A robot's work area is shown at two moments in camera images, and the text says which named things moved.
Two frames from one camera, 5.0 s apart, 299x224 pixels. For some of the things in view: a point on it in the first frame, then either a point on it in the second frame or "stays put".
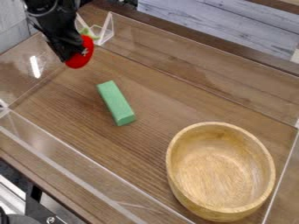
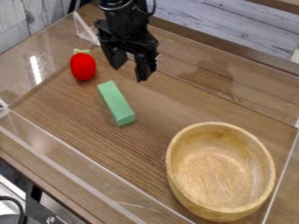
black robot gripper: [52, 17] → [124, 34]
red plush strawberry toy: [80, 60] → [82, 64]
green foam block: [116, 103] stays put
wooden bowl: [218, 171] stays put
